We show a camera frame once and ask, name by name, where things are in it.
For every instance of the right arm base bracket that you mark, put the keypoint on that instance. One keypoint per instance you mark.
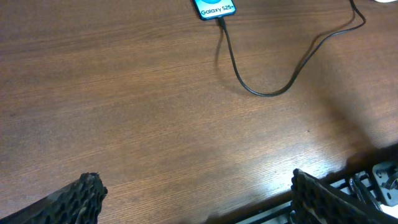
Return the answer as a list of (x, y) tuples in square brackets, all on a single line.
[(369, 179)]

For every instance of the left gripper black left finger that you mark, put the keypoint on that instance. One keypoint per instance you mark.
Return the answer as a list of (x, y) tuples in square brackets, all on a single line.
[(78, 202)]

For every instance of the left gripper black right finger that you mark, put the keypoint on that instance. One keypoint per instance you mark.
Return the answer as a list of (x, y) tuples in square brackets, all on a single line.
[(314, 201)]

